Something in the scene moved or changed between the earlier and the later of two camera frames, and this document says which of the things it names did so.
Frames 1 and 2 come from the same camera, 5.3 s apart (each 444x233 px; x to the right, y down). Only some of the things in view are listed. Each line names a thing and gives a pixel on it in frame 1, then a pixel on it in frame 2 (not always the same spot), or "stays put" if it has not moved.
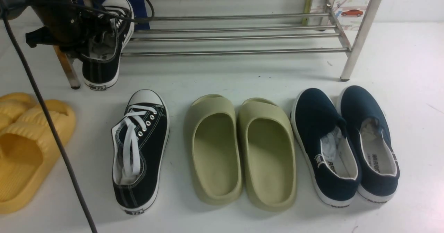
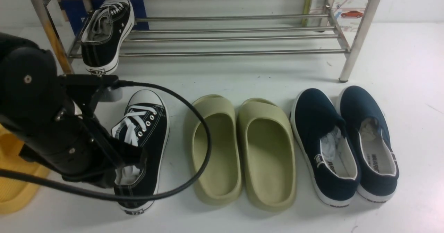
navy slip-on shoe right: [379, 170] stays put
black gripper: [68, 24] to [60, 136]
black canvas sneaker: [140, 139] stays put
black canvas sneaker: [113, 33] stays put
